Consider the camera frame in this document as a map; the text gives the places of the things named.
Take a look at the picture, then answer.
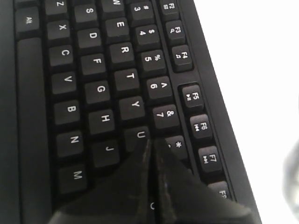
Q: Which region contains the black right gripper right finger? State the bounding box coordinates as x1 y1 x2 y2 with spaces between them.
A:
151 138 256 224

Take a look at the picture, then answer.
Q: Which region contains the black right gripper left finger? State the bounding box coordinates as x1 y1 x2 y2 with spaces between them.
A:
49 140 150 224

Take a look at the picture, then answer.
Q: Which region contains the black acer keyboard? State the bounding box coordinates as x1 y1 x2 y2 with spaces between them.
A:
0 0 261 224

